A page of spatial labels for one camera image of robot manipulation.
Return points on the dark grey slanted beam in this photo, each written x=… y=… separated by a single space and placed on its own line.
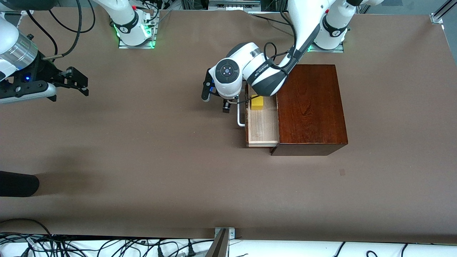
x=217 y=248

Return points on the brown table cover sheet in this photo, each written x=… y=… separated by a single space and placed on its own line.
x=200 y=178

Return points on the small metal bracket plate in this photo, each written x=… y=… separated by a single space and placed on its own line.
x=232 y=232

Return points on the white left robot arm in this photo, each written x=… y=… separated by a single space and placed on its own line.
x=250 y=67

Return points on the grey metal device box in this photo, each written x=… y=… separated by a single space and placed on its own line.
x=234 y=4

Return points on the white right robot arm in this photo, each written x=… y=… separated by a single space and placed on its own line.
x=125 y=16

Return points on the aluminium corner bracket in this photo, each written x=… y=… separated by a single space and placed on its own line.
x=437 y=18

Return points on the black cylinder object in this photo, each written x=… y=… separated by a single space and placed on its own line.
x=18 y=184

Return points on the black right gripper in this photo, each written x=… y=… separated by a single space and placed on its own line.
x=45 y=70

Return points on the dark brown wooden cabinet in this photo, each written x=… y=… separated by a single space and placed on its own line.
x=310 y=103

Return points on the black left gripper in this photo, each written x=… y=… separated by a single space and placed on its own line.
x=226 y=105

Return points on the yellow cube block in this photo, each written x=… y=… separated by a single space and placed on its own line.
x=257 y=103

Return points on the metal base plate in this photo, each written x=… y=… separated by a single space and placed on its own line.
x=137 y=44
x=326 y=50

